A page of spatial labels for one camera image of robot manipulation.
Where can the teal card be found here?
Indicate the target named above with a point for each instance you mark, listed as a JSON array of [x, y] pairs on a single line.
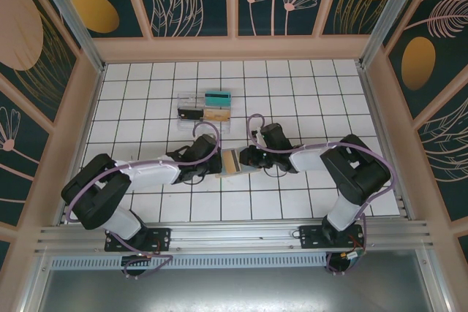
[[217, 98]]

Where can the gold card with dark stripe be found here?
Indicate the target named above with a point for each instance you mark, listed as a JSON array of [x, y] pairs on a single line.
[[230, 160]]

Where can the gold card with print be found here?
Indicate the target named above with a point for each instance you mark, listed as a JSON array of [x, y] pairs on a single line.
[[217, 114]]

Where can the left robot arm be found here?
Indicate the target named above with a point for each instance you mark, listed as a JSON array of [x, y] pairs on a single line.
[[95, 191]]

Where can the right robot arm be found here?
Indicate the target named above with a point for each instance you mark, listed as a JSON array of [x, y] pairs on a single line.
[[354, 169]]

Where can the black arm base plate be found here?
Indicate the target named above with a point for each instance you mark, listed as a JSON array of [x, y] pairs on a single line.
[[161, 239], [311, 240]]

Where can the clear acrylic card organizer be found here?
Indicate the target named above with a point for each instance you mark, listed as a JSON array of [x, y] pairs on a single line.
[[204, 128]]

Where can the aluminium front rail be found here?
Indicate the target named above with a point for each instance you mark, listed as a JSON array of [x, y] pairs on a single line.
[[234, 239]]

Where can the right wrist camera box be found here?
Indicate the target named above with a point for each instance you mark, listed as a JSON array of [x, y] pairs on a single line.
[[260, 136]]

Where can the grey metal sheet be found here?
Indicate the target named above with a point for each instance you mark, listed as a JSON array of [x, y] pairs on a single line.
[[234, 290]]

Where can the aluminium corner post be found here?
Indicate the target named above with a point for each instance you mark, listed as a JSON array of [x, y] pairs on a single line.
[[73, 16], [391, 8]]

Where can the black card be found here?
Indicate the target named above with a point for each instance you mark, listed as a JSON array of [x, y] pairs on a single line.
[[192, 114]]

